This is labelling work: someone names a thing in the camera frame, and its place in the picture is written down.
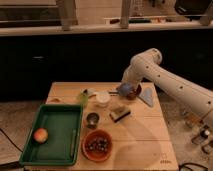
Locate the green pen in tray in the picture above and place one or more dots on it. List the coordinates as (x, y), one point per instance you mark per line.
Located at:
(72, 143)

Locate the white paper cup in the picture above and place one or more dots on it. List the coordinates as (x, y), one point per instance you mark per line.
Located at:
(102, 99)

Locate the green plastic tray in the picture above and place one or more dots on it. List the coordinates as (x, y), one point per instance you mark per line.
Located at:
(59, 120)

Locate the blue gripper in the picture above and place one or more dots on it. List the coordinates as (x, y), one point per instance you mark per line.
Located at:
(125, 89)

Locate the red yellow apple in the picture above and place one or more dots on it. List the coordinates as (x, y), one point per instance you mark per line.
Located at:
(40, 135)

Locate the orange bowl of beads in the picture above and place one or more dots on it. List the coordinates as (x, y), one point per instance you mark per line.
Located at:
(97, 145)

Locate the grey blue cloth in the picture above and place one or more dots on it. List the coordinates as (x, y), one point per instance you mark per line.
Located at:
(146, 96)

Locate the dark red bowl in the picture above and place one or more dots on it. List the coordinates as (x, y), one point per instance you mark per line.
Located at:
(133, 93)

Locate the small metal cup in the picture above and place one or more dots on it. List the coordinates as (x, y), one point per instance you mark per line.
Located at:
(92, 120)

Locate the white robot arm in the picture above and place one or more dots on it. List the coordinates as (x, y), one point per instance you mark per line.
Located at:
(195, 98)

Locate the green plastic bottle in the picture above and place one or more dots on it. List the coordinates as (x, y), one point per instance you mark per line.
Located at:
(83, 98)

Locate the wooden table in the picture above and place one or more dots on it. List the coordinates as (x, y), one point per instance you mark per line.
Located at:
(140, 140)

